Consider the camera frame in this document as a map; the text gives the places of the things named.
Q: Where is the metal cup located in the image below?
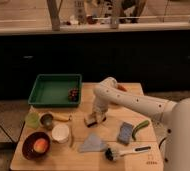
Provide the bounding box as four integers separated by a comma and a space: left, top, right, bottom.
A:
40, 113, 53, 130

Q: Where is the dark grape bunch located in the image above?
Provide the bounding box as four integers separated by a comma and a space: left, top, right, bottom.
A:
68, 88, 79, 102

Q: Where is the orange bowl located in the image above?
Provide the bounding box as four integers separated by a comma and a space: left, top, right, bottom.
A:
118, 84, 127, 92

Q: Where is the black white dish brush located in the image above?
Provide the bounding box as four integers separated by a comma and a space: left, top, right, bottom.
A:
104, 146, 151, 161

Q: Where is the wooden stick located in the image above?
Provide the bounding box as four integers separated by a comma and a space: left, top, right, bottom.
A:
69, 123, 74, 148

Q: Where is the peach fruit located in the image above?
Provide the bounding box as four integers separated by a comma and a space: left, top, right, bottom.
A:
33, 138, 48, 153

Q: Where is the light green cup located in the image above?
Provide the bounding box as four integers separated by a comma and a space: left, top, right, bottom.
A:
25, 112, 39, 129

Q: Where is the blue folded cloth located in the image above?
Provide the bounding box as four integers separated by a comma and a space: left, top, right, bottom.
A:
78, 133, 108, 153

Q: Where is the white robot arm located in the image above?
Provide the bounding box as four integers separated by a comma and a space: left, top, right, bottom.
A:
93, 77, 190, 171

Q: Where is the green cucumber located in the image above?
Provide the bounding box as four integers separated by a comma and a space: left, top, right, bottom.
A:
132, 120, 150, 141

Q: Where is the dark red bowl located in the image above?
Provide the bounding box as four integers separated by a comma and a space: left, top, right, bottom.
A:
22, 132, 50, 160

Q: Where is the wooden board eraser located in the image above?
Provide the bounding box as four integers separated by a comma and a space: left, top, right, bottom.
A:
84, 113, 101, 127

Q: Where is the black cable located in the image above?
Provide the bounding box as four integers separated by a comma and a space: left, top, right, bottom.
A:
158, 136, 169, 164

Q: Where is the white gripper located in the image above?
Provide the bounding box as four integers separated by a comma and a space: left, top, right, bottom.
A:
92, 98, 109, 122

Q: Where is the white cup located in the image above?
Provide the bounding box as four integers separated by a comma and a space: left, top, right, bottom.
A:
51, 124, 70, 143

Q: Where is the green plastic tray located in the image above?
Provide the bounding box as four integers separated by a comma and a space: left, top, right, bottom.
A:
28, 74, 82, 107

